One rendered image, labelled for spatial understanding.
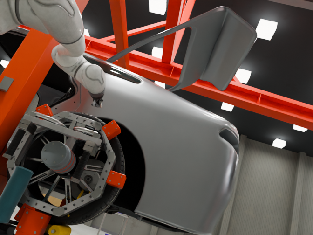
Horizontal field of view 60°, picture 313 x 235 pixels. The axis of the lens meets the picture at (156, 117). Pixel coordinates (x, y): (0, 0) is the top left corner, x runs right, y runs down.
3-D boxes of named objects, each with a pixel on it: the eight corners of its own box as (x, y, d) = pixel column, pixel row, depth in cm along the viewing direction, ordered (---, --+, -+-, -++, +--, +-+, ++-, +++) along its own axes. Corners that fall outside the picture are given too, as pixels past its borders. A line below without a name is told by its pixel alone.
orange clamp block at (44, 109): (55, 120, 165) (50, 108, 167) (51, 115, 157) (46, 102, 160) (44, 125, 163) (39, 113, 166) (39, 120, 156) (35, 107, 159)
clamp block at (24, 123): (33, 135, 139) (37, 126, 141) (26, 129, 131) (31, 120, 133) (24, 132, 140) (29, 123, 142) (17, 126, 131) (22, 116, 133)
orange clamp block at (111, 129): (108, 141, 161) (121, 132, 164) (107, 137, 154) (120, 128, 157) (102, 132, 163) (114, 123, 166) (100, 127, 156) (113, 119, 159)
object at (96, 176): (105, 207, 196) (116, 163, 209) (104, 206, 189) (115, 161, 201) (62, 198, 197) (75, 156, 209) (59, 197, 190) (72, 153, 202)
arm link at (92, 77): (111, 84, 136) (90, 68, 137) (110, 69, 121) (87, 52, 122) (96, 99, 132) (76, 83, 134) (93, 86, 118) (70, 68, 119)
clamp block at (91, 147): (95, 156, 137) (99, 147, 139) (91, 152, 128) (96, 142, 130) (85, 154, 137) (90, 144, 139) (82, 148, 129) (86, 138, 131)
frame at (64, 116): (90, 227, 142) (126, 134, 162) (87, 227, 136) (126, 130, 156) (-5, 193, 146) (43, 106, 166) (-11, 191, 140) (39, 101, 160)
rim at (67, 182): (118, 203, 171) (109, 129, 190) (114, 200, 150) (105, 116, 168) (35, 218, 166) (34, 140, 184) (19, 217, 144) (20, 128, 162)
